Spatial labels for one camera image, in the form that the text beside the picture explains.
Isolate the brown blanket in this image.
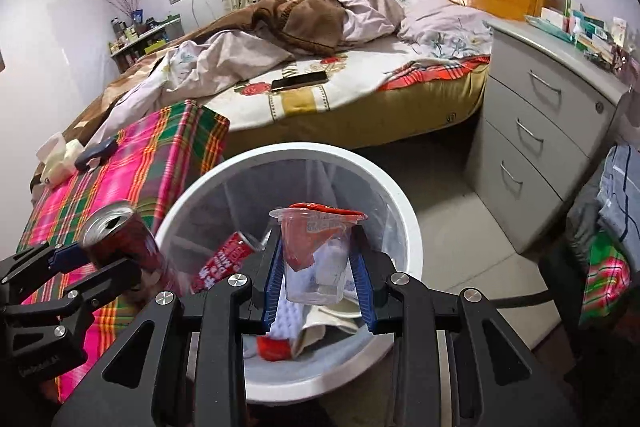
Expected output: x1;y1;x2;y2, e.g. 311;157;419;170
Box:
62;0;346;143

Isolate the red cartoon can large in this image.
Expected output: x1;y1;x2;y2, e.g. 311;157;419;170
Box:
190;231;264;294

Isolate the black smartphone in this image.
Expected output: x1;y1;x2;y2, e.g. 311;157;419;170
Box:
270;70;329;92

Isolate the white tissue pack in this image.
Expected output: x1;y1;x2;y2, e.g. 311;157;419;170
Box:
36;132;85;188

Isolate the grey drawer cabinet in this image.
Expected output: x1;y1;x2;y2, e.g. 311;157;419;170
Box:
464;18;630;254

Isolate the red cartoon can small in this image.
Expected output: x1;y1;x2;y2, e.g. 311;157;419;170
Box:
80;199;187;303

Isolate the dark blue glasses case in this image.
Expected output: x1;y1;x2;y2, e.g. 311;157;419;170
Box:
74;135;118;173

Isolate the plaid pink green tablecloth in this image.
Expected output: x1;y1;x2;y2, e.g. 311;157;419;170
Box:
16;100;231;403

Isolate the red white milk carton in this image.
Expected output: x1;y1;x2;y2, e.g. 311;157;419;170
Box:
256;336;292;362

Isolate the white foam net sleeve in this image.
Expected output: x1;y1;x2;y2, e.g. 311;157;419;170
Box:
267;287;305;341

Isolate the white round trash bin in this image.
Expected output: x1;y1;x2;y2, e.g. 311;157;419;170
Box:
154;141;426;407

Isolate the shelf with bottles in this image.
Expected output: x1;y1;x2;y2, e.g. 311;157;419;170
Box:
110;15;184;72

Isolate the red lid plastic cup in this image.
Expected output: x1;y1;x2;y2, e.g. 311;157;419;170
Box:
269;202;368;306

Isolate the floral bed sheet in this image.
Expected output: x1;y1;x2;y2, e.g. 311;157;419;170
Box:
206;0;492;155

